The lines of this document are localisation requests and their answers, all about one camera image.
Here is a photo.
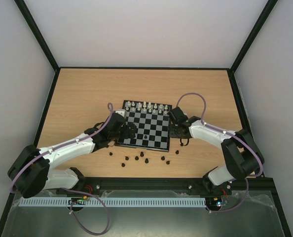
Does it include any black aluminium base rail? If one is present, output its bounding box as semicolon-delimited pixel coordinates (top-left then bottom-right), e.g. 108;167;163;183
14;176;275;196

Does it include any light blue slotted cable duct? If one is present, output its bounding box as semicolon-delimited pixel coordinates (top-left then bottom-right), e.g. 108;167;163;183
18;197;206;208

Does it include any black cage frame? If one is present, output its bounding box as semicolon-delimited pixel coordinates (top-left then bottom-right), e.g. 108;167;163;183
0;0;293;237

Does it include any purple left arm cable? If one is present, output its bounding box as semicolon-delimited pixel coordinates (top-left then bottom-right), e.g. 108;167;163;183
9;103;110;235

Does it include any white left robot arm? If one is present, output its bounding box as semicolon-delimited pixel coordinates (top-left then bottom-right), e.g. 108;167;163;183
7;110;138;198

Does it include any black and silver chessboard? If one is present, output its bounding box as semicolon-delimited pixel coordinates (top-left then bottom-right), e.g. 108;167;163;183
115;100;172;152

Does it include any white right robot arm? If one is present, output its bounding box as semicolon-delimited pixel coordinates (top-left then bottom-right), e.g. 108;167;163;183
168;107;264;194

